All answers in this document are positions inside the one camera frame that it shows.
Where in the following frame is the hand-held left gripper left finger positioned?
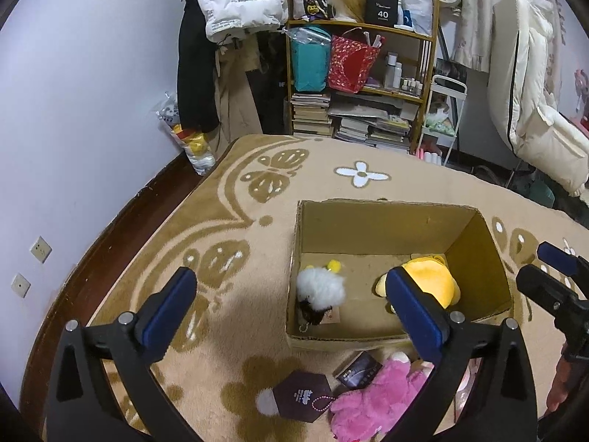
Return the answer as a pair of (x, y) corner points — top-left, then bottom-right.
(43, 266), (199, 442)

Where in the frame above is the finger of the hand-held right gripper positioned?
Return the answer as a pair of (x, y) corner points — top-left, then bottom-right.
(515, 264), (581, 320)
(536, 241), (589, 281)

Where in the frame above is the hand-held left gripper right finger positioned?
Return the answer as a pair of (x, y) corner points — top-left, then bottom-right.
(381, 266), (538, 442)

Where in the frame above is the small dark packet box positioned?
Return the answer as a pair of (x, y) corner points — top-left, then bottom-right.
(335, 351), (384, 390)

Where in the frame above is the printed cardboard box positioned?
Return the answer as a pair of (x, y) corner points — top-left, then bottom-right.
(285, 199), (515, 352)

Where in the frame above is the pink plush toy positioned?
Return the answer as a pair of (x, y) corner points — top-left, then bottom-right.
(328, 351), (436, 442)

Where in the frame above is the person's right hand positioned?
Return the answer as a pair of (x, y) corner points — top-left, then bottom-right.
(547, 354), (574, 414)

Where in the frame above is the yellow plush toy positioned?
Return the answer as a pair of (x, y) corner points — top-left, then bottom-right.
(374, 253), (462, 316)

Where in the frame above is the white fluffy plush toy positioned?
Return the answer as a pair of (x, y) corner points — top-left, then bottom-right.
(294, 260), (347, 329)

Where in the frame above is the beige patterned rug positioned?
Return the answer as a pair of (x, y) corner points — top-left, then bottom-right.
(43, 133), (589, 442)

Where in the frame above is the dark hexagonal card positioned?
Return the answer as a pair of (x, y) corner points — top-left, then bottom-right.
(271, 370), (339, 423)

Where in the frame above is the folded white quilt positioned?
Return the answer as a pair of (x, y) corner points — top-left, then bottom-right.
(487, 0), (589, 195)

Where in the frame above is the clear plastic bag of toys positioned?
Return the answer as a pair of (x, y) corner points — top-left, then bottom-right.
(154, 92), (217, 176)

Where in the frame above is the white trolley cart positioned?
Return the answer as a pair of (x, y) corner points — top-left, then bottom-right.
(415, 74), (468, 167)

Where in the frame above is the stack of books and papers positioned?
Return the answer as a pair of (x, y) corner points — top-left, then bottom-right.
(328, 96), (420, 154)

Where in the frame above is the beige hanging garment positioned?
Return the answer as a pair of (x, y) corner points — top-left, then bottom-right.
(214, 32), (264, 149)

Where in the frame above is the wooden bookshelf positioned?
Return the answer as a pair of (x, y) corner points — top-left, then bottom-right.
(284, 0), (441, 155)

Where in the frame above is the group of white bottles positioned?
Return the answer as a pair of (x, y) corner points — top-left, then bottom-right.
(384, 52), (424, 95)

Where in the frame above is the black hanging coat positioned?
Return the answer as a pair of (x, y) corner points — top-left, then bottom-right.
(177, 0), (222, 132)

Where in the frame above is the dark hanging garment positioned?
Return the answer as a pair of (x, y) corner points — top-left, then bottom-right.
(246, 32), (292, 135)

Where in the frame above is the red patterned bag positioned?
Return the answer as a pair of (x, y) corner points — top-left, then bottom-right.
(327, 31), (383, 94)

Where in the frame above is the pale floral hanging cloth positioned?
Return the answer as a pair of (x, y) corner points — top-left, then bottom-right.
(350, 0), (566, 73)

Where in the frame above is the teal bag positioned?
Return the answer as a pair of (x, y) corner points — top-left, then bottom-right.
(289, 27), (332, 93)

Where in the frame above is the white plastic bag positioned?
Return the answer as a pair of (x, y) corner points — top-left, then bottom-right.
(399, 0), (436, 36)

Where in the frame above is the black box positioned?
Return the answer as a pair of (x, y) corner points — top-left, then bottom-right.
(365, 0), (401, 27)

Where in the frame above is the white puffer jacket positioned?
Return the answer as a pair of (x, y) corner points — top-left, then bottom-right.
(196, 0), (289, 43)

